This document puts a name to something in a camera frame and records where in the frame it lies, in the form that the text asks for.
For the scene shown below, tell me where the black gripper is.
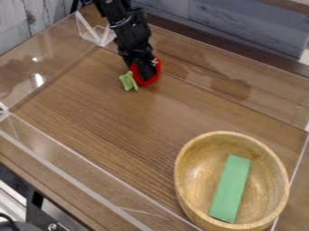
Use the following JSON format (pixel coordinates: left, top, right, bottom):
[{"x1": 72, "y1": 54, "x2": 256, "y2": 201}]
[{"x1": 114, "y1": 38, "x2": 157, "y2": 81}]

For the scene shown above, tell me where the red plush strawberry toy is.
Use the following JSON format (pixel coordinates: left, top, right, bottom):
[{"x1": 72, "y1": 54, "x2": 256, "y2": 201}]
[{"x1": 118, "y1": 57, "x2": 161, "y2": 91}]

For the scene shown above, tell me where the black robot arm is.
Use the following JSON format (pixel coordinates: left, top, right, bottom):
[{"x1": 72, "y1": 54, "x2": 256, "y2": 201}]
[{"x1": 92, "y1": 0, "x2": 159, "y2": 86}]

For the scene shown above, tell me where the wooden oval bowl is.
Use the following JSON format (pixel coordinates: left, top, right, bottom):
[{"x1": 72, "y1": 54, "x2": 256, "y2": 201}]
[{"x1": 173, "y1": 131, "x2": 290, "y2": 231}]

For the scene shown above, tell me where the clear acrylic barrier panel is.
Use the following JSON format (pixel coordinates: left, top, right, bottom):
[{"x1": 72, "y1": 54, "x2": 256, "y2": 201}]
[{"x1": 0, "y1": 102, "x2": 196, "y2": 231}]

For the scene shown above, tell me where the black table leg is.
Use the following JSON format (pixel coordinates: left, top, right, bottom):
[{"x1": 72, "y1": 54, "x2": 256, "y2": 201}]
[{"x1": 26, "y1": 189, "x2": 42, "y2": 217}]

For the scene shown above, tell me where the green rectangular block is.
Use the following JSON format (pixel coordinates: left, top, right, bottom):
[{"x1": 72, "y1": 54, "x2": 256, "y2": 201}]
[{"x1": 208, "y1": 154, "x2": 251, "y2": 224}]

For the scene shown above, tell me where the clear acrylic corner bracket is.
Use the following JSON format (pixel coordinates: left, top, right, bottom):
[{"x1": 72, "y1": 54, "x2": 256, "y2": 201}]
[{"x1": 74, "y1": 12, "x2": 116, "y2": 47}]

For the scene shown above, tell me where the black cable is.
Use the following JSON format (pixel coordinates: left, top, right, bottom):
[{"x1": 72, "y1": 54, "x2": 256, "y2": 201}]
[{"x1": 0, "y1": 212, "x2": 18, "y2": 231}]

